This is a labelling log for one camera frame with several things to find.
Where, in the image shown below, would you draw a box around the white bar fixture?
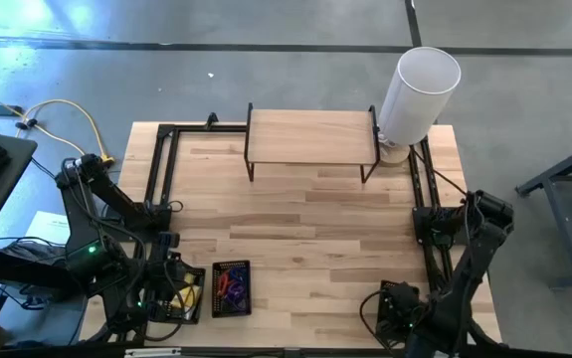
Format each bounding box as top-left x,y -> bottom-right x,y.
124,347 -> 183,358

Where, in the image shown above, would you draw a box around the blue coil wrist keychain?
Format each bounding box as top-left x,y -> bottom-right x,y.
226,267 -> 246,294

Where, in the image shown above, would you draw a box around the white shade table lamp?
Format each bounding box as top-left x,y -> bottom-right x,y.
376,46 -> 463,168

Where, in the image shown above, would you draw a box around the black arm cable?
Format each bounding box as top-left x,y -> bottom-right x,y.
411,146 -> 471,198

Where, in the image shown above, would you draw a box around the purple coil wrist keychain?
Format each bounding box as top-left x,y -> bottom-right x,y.
223,286 -> 249,307

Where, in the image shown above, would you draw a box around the black metal base beam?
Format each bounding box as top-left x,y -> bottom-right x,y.
0,246 -> 94,294

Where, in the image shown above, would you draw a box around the yellow crayon box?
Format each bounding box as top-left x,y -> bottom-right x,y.
171,286 -> 202,319

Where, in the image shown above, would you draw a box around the black plastic mesh basket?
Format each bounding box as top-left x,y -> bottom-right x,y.
210,259 -> 253,319
159,258 -> 207,325
375,278 -> 421,346

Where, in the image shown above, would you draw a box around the wooden shelf riser black legs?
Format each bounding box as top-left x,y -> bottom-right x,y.
243,101 -> 383,185

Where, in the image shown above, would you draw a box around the black side table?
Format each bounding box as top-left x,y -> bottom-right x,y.
0,127 -> 39,260

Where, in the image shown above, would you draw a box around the black cable bundle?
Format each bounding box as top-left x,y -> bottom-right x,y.
0,233 -> 98,312

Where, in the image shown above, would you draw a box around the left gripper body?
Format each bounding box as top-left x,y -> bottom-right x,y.
143,231 -> 193,323

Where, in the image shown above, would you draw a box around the black metal rig frame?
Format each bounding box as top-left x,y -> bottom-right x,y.
0,111 -> 572,358

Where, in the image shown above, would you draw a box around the yellow floor cable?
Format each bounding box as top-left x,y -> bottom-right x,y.
0,83 -> 117,168

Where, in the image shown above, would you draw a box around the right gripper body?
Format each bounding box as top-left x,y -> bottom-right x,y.
377,281 -> 429,347

